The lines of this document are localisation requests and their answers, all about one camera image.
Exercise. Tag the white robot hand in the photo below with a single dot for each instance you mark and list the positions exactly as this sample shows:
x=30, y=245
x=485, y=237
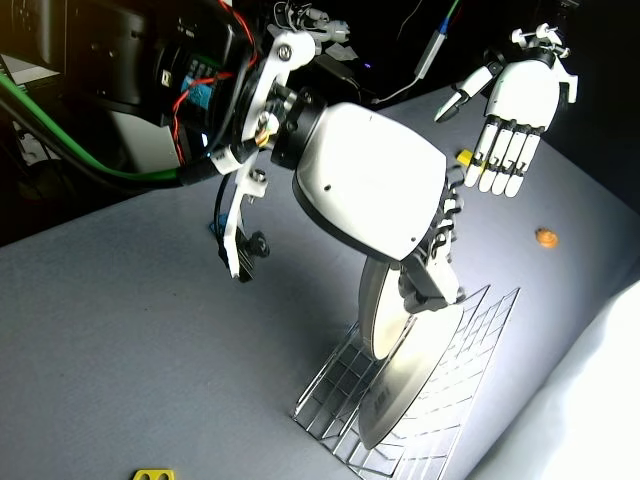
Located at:
x=370, y=180
x=525, y=95

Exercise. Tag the white plate with black rim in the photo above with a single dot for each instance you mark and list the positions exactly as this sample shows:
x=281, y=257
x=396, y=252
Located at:
x=415, y=380
x=387, y=325

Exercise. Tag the small yellow block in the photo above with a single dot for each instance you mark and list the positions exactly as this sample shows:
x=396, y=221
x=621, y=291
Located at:
x=465, y=157

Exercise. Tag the orange spiral toy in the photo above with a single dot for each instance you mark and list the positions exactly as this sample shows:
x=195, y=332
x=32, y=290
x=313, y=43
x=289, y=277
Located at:
x=547, y=239

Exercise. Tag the blue block with holes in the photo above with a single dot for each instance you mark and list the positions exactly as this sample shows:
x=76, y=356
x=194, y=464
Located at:
x=216, y=226

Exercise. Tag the grey table cloth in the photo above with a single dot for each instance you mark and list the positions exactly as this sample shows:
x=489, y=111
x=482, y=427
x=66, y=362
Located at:
x=125, y=325

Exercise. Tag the white backdrop sheet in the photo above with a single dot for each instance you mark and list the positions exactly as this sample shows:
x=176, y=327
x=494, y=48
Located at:
x=590, y=400

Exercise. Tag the yellow block with holes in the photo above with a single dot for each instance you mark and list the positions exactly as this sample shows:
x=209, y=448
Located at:
x=142, y=475

